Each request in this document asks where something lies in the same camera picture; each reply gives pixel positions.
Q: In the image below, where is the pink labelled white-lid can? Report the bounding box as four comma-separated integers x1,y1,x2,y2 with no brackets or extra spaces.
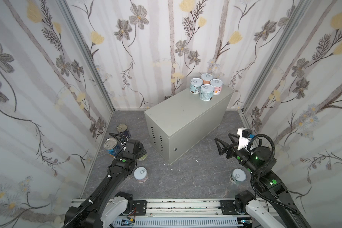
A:
134,167,148,183

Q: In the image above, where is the light blue can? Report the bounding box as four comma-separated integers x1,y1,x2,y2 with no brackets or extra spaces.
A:
199,84,214,101

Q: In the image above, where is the pink fruit labelled can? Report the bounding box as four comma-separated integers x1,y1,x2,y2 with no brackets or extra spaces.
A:
210,79,223,96

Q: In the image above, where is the orange labelled can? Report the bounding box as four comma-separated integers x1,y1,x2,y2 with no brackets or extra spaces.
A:
200,73,214,85

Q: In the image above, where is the teal labelled white-lid can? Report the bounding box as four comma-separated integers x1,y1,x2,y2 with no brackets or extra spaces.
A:
190,78,203,94

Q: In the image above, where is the green labelled can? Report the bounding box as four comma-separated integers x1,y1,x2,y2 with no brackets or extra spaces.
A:
138,154,147,161

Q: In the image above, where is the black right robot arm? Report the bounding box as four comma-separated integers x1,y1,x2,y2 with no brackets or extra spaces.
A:
214,133,311,228

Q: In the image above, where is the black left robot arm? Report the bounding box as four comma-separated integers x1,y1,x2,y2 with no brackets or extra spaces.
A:
63,140,146,228

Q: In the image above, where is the dark blue tomato can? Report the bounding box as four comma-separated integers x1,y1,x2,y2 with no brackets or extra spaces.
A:
116,123,130,139

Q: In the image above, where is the blue labelled tin can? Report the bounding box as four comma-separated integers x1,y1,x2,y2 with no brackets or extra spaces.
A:
103,138,120,157

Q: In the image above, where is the white-lid can front right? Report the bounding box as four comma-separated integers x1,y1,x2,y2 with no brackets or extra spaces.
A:
230,168,247,184

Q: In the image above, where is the grey metal cabinet box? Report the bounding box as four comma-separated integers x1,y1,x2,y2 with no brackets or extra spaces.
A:
144,86,233,164

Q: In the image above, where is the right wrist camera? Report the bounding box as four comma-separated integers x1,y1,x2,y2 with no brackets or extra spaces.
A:
237,127,254,150

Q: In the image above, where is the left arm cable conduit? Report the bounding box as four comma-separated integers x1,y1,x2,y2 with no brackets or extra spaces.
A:
109,133,129,149

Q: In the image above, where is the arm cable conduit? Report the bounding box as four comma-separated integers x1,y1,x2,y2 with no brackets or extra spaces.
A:
109,133,129,149
246,133,300,215

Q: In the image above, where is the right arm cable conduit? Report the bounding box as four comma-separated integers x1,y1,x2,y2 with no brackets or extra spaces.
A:
246,133,300,215

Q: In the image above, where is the white slotted cable duct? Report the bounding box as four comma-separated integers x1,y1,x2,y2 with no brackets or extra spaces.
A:
112,218,244,228

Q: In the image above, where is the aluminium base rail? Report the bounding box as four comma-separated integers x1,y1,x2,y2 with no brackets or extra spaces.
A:
69,198,274,228

